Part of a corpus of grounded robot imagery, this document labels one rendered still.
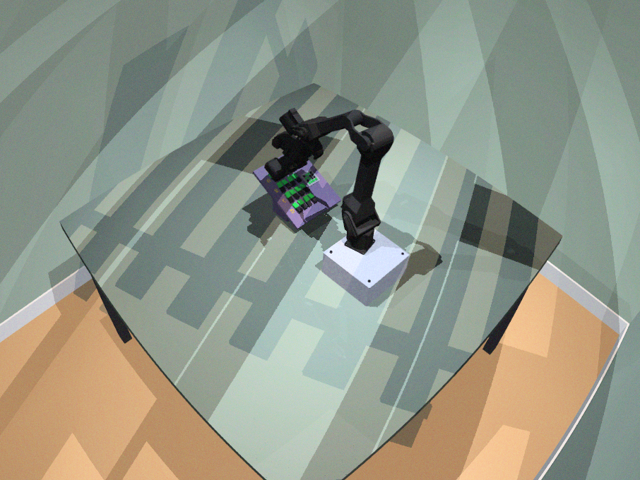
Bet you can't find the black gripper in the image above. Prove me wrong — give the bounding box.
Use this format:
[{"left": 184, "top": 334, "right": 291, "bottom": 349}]
[{"left": 264, "top": 142, "right": 324, "bottom": 182}]

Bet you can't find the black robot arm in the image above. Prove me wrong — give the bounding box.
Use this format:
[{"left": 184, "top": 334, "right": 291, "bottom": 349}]
[{"left": 272, "top": 108, "right": 394, "bottom": 255}]

